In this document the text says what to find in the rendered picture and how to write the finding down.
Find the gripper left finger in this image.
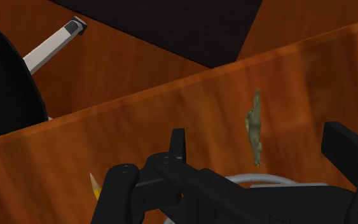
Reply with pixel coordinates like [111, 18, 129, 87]
[90, 128, 205, 224]

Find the yellow pencil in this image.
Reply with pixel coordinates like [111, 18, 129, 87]
[88, 172, 103, 202]

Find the brown wooden desk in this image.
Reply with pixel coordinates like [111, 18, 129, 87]
[0, 17, 358, 224]

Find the olive green lizard figure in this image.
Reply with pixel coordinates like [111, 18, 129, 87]
[244, 88, 263, 172]

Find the black chair with grey leg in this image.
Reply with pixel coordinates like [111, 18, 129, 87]
[0, 15, 88, 142]

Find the dark rug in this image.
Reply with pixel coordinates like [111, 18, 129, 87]
[49, 0, 264, 69]

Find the grey curved wire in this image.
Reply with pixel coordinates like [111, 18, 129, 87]
[224, 173, 330, 189]

